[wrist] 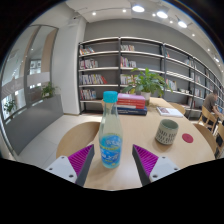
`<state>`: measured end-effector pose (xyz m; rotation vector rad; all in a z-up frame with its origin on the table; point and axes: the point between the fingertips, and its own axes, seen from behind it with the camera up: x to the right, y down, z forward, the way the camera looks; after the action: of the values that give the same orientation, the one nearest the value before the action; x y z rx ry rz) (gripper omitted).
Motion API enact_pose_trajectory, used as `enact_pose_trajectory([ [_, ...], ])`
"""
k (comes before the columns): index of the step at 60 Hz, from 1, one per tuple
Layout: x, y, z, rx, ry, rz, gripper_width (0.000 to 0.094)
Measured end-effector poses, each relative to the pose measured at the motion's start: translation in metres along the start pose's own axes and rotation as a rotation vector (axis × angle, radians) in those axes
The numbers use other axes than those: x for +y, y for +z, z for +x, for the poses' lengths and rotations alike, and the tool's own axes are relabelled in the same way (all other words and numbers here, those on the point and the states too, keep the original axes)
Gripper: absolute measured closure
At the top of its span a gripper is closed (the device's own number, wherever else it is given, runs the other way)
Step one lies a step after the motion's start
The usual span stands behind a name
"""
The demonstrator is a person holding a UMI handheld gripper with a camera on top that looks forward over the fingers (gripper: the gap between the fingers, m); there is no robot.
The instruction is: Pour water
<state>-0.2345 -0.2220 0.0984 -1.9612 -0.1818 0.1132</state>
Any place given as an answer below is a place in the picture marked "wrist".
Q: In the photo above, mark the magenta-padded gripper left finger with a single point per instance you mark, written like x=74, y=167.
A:
x=80, y=160

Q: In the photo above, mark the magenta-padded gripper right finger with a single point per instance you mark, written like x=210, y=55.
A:
x=146, y=160

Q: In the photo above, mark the clear bottle with cyan cap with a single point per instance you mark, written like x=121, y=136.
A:
x=110, y=133

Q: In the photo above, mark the wooden chair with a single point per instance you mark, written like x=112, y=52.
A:
x=220, y=128
x=205, y=136
x=76, y=136
x=207, y=116
x=178, y=107

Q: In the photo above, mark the green patterned ceramic mug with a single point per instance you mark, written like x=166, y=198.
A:
x=166, y=132

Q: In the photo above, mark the flat round red coaster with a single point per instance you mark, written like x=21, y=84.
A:
x=187, y=138

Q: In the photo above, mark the white magazine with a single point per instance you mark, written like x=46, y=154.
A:
x=170, y=112

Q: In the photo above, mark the red book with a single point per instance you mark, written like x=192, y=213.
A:
x=131, y=103

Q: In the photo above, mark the pink book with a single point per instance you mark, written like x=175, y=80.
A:
x=131, y=97

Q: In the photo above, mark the black backpack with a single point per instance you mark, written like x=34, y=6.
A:
x=219, y=140

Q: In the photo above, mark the green potted floor plant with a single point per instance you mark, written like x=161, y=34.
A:
x=49, y=90
x=10, y=106

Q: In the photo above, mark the green potted table plant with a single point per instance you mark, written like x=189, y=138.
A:
x=146, y=81

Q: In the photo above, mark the grey shelf unit with books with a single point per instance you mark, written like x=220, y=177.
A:
x=106, y=63

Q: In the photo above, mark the round ceiling lights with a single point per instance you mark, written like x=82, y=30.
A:
x=138, y=8

